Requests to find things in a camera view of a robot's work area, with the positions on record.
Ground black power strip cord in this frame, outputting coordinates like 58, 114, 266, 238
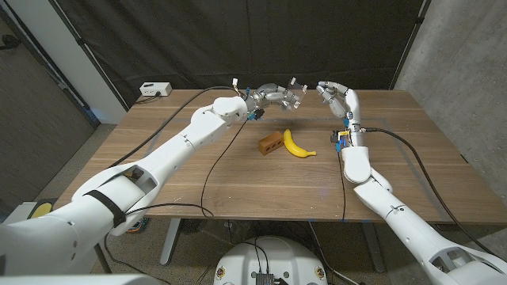
134, 93, 162, 105

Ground brown toy brick block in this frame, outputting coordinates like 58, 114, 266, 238
257, 131, 285, 157

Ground white power strip box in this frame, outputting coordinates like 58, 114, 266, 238
139, 82, 173, 97

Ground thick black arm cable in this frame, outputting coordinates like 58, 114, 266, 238
366, 127, 494, 254
94, 85, 238, 274

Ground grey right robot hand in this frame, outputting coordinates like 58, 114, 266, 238
315, 81, 362, 134

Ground colourful sneaker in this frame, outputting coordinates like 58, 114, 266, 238
128, 217, 150, 234

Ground yellow toy banana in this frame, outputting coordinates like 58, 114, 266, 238
282, 128, 318, 159

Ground clear plastic screen protector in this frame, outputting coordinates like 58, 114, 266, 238
283, 77, 309, 110

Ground white robot torso edge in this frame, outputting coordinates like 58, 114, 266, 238
0, 273, 162, 285

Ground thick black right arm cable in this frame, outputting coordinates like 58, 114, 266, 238
366, 127, 494, 254

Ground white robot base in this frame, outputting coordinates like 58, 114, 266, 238
213, 236, 329, 285

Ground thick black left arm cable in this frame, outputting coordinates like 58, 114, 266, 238
94, 85, 238, 274

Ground thin black left arm wire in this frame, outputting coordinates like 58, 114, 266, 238
103, 118, 249, 278

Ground thin black right arm wire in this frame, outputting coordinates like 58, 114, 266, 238
338, 152, 348, 222

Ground black backdrop pole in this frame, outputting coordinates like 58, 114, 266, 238
390, 0, 433, 90
47, 0, 130, 112

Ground grey table leg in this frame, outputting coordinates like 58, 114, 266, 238
160, 218, 181, 265
360, 221, 386, 273

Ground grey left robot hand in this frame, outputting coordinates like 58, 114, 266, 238
244, 82, 302, 114

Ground black backdrop curtain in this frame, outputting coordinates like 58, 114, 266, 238
49, 0, 427, 108

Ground thin black arm wire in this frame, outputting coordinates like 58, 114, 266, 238
103, 118, 249, 278
338, 152, 348, 222

